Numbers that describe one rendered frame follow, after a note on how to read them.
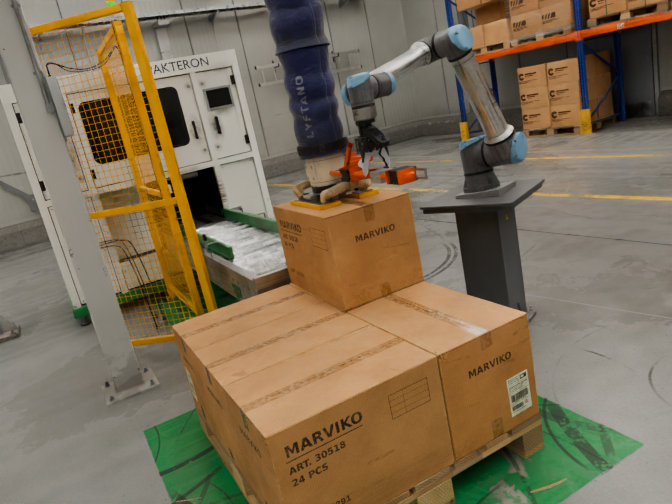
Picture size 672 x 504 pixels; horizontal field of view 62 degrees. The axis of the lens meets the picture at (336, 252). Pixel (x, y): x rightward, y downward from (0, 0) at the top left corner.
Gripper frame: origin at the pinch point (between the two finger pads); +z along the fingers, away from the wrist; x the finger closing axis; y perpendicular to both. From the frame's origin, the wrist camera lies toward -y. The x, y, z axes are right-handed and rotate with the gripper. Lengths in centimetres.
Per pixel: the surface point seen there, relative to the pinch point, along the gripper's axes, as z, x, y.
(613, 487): 108, -19, -79
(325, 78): -38.7, -1.7, 31.6
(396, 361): 53, 32, -43
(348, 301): 50, 19, 9
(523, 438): 99, -10, -50
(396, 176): 0.2, 4.7, -19.8
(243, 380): 53, 74, -14
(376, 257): 35.7, 2.8, 9.0
